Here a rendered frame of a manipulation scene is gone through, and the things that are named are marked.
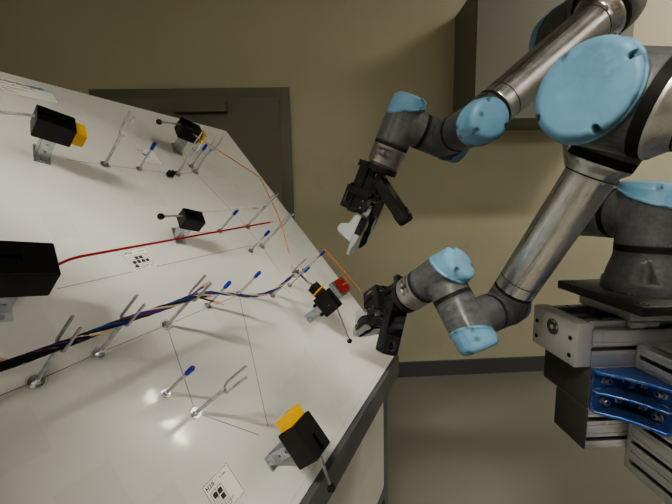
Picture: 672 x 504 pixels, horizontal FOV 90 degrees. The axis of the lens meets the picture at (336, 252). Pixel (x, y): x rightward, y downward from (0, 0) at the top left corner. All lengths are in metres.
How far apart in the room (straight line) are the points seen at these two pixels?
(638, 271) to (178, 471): 0.89
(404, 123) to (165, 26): 2.37
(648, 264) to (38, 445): 1.02
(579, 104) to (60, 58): 3.04
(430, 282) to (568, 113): 0.34
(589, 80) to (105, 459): 0.73
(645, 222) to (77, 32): 3.14
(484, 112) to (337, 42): 2.14
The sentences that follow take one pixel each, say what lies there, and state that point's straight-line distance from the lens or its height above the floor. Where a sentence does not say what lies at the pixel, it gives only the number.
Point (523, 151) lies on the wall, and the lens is 2.92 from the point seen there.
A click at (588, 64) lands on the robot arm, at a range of 0.52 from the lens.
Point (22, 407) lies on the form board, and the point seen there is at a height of 1.13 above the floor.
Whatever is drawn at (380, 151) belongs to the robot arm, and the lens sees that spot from 0.75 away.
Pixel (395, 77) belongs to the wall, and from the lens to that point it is 2.69.
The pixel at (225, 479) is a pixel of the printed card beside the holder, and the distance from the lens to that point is 0.62.
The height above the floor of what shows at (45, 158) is 1.46.
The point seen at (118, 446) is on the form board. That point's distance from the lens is 0.58.
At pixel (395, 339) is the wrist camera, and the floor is 1.07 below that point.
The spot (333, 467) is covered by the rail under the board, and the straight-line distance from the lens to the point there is 0.77.
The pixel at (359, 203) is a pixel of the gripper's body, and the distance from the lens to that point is 0.77.
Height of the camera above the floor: 1.36
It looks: 8 degrees down
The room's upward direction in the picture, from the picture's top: 1 degrees counter-clockwise
